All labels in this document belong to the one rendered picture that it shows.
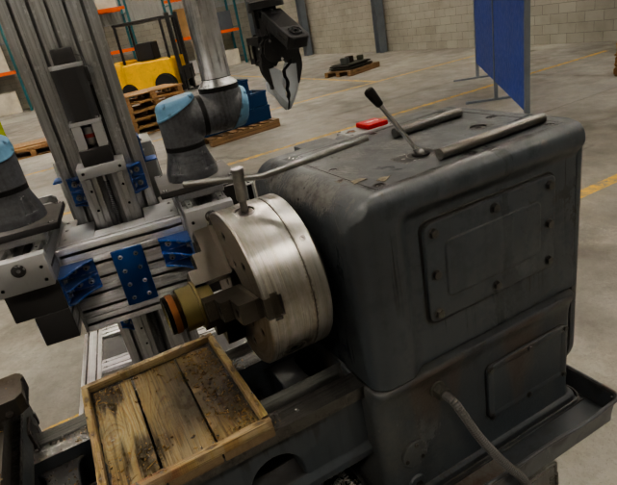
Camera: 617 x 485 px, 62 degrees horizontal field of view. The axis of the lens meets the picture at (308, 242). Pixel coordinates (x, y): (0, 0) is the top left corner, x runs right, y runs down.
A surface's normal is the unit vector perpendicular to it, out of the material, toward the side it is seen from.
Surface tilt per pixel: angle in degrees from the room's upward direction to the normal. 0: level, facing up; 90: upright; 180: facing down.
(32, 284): 90
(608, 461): 0
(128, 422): 0
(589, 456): 0
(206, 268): 52
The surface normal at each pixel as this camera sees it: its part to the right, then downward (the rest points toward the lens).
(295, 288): 0.40, 0.06
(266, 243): 0.18, -0.48
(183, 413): -0.18, -0.90
